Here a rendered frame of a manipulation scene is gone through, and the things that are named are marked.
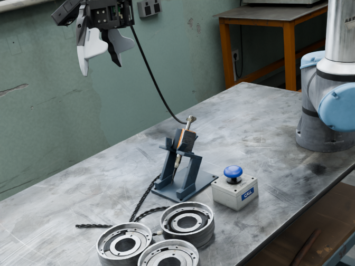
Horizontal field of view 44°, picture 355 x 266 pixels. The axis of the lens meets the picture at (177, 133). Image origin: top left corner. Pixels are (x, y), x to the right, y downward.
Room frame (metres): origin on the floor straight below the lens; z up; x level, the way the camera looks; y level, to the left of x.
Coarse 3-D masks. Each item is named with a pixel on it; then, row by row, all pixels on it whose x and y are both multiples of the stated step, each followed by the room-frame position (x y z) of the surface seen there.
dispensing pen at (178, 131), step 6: (186, 120) 0.90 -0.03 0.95; (192, 120) 0.90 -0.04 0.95; (186, 126) 0.90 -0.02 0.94; (180, 132) 0.88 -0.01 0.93; (174, 138) 0.88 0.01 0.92; (174, 144) 0.87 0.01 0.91; (180, 156) 0.87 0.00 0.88; (180, 162) 0.86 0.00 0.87; (174, 168) 0.86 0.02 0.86; (174, 174) 0.85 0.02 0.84
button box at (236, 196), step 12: (216, 180) 0.80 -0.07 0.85; (228, 180) 0.78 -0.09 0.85; (240, 180) 0.78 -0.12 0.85; (252, 180) 0.78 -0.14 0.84; (216, 192) 0.78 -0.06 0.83; (228, 192) 0.75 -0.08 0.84; (240, 192) 0.75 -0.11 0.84; (252, 192) 0.77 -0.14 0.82; (228, 204) 0.76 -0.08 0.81; (240, 204) 0.74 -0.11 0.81
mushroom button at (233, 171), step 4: (228, 168) 0.79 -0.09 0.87; (232, 168) 0.79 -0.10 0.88; (236, 168) 0.78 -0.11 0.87; (240, 168) 0.79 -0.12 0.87; (224, 172) 0.78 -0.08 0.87; (228, 172) 0.78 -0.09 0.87; (232, 172) 0.77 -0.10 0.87; (236, 172) 0.77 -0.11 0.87; (240, 172) 0.77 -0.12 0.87; (228, 176) 0.77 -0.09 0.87; (232, 176) 0.77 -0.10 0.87; (236, 176) 0.77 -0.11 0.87
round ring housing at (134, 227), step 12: (120, 228) 0.70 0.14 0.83; (132, 228) 0.70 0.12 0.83; (144, 228) 0.68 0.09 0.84; (120, 240) 0.67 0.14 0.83; (132, 240) 0.67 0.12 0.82; (120, 252) 0.63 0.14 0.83; (132, 252) 0.63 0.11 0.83; (108, 264) 0.61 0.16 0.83; (120, 264) 0.60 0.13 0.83; (132, 264) 0.60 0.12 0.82
